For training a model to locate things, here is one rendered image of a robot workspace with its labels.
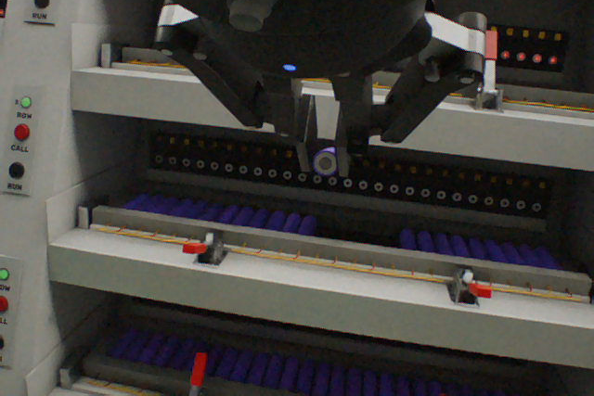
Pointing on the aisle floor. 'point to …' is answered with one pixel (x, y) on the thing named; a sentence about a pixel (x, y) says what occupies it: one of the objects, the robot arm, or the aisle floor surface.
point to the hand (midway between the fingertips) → (326, 138)
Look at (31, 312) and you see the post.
